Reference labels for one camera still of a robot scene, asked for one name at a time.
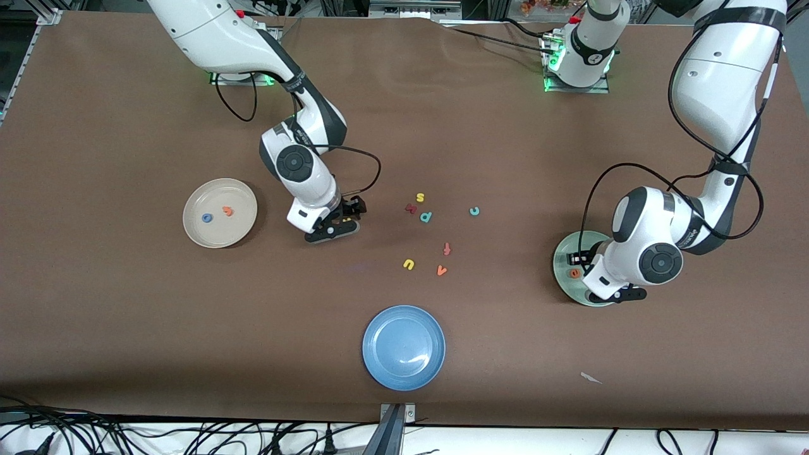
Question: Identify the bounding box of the orange floral object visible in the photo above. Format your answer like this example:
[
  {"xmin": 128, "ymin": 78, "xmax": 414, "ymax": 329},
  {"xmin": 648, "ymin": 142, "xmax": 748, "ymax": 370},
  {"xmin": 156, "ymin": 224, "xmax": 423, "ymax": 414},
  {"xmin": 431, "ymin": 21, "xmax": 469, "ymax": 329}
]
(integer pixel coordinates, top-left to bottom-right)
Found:
[{"xmin": 521, "ymin": 0, "xmax": 582, "ymax": 16}]

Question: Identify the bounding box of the grey metal device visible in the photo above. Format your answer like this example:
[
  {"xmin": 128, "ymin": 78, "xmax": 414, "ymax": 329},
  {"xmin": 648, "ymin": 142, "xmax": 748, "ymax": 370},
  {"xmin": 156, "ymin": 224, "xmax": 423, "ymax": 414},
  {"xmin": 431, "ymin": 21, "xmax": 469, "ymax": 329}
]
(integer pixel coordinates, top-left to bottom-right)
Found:
[{"xmin": 370, "ymin": 0, "xmax": 462, "ymax": 18}]

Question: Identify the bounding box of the light green plate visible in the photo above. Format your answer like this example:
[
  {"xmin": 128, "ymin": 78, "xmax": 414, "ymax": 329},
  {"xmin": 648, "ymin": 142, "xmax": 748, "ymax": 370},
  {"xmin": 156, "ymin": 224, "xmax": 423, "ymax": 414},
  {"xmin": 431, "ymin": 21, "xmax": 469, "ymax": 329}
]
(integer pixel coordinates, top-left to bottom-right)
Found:
[{"xmin": 553, "ymin": 231, "xmax": 617, "ymax": 308}]

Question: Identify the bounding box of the short black table cable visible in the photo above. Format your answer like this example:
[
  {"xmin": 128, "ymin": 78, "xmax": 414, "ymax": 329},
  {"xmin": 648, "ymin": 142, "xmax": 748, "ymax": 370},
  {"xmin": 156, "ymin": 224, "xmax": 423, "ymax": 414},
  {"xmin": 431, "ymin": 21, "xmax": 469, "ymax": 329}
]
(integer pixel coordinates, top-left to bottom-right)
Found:
[{"xmin": 502, "ymin": 18, "xmax": 547, "ymax": 42}]

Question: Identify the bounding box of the black looped floor cable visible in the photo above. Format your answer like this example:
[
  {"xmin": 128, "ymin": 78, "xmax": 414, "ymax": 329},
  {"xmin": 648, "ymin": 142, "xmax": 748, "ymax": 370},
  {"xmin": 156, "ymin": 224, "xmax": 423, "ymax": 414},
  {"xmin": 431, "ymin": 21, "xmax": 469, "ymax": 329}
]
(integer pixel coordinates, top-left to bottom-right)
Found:
[{"xmin": 656, "ymin": 428, "xmax": 686, "ymax": 455}]

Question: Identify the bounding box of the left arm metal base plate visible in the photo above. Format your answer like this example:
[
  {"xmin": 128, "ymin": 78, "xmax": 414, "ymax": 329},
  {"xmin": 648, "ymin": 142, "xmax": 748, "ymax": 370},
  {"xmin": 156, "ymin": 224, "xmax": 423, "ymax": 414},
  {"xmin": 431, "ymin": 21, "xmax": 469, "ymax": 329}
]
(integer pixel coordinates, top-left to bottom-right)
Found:
[{"xmin": 542, "ymin": 35, "xmax": 611, "ymax": 94}]

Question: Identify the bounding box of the silver metal bracket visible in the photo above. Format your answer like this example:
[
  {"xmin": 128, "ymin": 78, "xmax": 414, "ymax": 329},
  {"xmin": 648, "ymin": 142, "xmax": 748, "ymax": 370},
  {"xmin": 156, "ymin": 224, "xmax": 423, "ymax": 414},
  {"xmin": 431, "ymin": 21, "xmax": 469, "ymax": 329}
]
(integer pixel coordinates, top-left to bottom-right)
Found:
[{"xmin": 379, "ymin": 403, "xmax": 417, "ymax": 423}]

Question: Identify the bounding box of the brown table cover sheet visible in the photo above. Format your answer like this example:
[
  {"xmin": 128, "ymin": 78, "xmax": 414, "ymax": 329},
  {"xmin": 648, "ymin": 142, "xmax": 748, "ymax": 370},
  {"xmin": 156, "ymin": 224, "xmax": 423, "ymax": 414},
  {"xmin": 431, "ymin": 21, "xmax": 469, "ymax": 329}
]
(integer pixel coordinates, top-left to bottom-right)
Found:
[{"xmin": 0, "ymin": 11, "xmax": 809, "ymax": 432}]

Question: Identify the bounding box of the long black table cable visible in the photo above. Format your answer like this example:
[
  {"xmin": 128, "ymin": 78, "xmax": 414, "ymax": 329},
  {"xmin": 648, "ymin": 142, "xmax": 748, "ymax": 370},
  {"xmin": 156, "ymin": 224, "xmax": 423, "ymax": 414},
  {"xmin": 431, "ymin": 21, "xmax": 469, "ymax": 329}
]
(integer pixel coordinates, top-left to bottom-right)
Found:
[{"xmin": 439, "ymin": 22, "xmax": 557, "ymax": 58}]

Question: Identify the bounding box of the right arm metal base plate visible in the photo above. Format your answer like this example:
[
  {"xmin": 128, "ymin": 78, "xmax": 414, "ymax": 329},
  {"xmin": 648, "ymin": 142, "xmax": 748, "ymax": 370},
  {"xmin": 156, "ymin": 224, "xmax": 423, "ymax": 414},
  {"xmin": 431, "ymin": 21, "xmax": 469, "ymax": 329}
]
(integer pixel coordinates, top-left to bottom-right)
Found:
[{"xmin": 210, "ymin": 71, "xmax": 280, "ymax": 87}]

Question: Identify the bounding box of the aluminium frame profile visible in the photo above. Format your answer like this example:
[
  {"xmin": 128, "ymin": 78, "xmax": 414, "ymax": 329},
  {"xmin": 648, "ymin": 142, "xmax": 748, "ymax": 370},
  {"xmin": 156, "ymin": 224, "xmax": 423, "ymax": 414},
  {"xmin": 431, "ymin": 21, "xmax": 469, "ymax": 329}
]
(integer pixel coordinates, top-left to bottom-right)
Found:
[
  {"xmin": 0, "ymin": 8, "xmax": 64, "ymax": 124},
  {"xmin": 781, "ymin": 0, "xmax": 809, "ymax": 114}
]

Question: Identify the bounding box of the beige brown plate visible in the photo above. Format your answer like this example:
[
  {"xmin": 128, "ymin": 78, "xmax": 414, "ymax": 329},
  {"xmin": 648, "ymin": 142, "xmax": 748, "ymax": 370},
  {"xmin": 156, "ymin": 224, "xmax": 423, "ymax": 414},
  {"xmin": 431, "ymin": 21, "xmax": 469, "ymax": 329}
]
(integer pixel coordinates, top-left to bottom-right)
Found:
[{"xmin": 183, "ymin": 178, "xmax": 259, "ymax": 249}]

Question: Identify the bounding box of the black camera pole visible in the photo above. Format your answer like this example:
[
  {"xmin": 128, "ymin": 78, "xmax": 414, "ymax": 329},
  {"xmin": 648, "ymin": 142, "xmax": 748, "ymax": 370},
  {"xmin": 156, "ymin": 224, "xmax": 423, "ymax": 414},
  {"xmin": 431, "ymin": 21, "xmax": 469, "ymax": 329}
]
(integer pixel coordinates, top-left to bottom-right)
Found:
[{"xmin": 362, "ymin": 404, "xmax": 405, "ymax": 455}]

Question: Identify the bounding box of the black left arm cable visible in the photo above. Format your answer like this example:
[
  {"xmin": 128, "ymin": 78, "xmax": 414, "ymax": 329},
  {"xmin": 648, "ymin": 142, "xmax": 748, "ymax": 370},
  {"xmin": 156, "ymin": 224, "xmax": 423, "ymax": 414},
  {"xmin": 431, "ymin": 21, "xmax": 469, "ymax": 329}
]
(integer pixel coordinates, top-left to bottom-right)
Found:
[{"xmin": 578, "ymin": 19, "xmax": 788, "ymax": 257}]

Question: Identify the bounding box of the blue plate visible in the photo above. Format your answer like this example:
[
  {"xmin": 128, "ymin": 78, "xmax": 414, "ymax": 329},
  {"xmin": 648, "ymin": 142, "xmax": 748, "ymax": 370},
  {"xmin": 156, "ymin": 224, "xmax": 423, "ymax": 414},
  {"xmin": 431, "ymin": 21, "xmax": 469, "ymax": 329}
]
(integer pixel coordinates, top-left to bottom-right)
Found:
[{"xmin": 362, "ymin": 305, "xmax": 446, "ymax": 392}]

